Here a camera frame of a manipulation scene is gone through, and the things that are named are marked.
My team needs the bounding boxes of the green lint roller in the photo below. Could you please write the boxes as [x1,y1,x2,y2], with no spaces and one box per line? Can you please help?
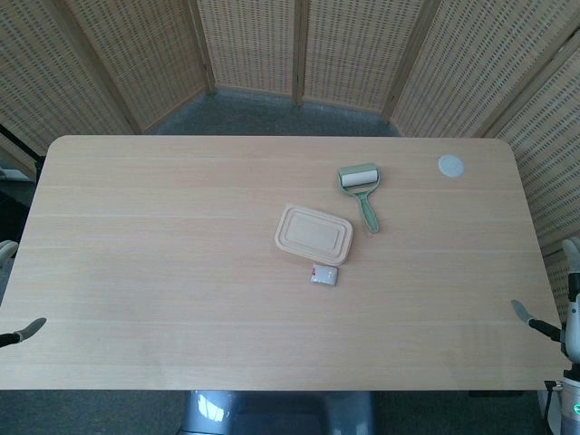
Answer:
[336,160,382,235]

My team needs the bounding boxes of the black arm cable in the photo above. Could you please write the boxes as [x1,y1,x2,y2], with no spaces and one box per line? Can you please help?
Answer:
[543,378,563,435]

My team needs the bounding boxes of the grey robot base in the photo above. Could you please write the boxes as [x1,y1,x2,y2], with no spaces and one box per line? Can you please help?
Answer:
[179,390,377,435]

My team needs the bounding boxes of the grey round grommet cap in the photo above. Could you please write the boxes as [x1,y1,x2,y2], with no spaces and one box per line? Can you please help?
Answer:
[437,154,467,177]

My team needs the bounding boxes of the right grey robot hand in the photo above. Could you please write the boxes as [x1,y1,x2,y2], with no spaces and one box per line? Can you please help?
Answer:
[510,238,580,364]

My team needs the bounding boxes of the black stand rod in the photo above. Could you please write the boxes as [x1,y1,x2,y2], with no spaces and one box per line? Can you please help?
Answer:
[0,123,43,160]

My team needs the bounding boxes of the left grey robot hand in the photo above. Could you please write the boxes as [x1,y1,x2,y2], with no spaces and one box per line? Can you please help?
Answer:
[0,239,48,349]

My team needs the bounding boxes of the woven bamboo folding screen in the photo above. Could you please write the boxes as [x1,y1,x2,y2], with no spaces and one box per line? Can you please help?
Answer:
[0,0,580,314]

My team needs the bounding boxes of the small white wrapped packet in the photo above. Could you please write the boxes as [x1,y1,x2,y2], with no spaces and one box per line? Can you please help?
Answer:
[309,265,340,287]

